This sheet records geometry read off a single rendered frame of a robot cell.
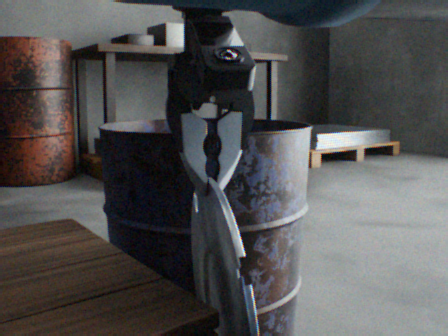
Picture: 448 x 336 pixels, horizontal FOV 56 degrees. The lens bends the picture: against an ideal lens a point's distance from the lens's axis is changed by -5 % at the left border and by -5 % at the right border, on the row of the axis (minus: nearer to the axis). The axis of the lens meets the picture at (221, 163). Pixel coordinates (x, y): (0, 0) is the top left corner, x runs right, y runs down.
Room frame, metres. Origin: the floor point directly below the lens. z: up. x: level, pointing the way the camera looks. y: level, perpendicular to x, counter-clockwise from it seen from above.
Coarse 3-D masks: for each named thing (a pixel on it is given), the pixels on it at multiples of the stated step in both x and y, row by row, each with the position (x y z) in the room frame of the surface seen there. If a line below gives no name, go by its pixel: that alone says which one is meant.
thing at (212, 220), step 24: (216, 192) 0.43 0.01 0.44; (192, 216) 0.57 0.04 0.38; (216, 216) 0.43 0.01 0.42; (192, 240) 0.59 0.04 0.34; (216, 240) 0.43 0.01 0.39; (240, 240) 0.37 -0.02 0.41; (216, 264) 0.47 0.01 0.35; (216, 288) 0.48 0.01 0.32; (240, 288) 0.35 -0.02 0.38; (240, 312) 0.35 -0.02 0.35
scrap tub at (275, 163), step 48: (144, 144) 0.69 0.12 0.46; (288, 144) 0.73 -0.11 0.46; (144, 192) 0.70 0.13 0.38; (192, 192) 0.68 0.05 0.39; (240, 192) 0.69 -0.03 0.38; (288, 192) 0.74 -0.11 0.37; (144, 240) 0.70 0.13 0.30; (288, 240) 0.75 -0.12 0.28; (192, 288) 0.68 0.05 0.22; (288, 288) 0.76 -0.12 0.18
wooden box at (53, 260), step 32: (32, 224) 0.61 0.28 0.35; (64, 224) 0.62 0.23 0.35; (0, 256) 0.48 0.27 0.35; (32, 256) 0.48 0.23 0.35; (64, 256) 0.49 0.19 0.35; (96, 256) 0.49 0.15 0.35; (128, 256) 0.49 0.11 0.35; (0, 288) 0.40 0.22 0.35; (32, 288) 0.40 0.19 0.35; (64, 288) 0.40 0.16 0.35; (96, 288) 0.40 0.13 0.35; (128, 288) 0.41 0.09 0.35; (160, 288) 0.41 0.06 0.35; (0, 320) 0.33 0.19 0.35; (32, 320) 0.34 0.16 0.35; (64, 320) 0.34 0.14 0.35; (96, 320) 0.34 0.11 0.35; (128, 320) 0.34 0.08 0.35; (160, 320) 0.34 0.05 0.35; (192, 320) 0.34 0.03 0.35
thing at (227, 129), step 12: (216, 120) 0.46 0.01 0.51; (228, 120) 0.46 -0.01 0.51; (240, 120) 0.46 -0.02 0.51; (216, 132) 0.46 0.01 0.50; (228, 132) 0.46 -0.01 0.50; (240, 132) 0.46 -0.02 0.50; (228, 144) 0.46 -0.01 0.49; (216, 156) 0.46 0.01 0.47; (228, 156) 0.46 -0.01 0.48; (216, 168) 0.47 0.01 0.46; (228, 168) 0.46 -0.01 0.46; (216, 180) 0.46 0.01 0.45; (228, 180) 0.47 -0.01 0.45
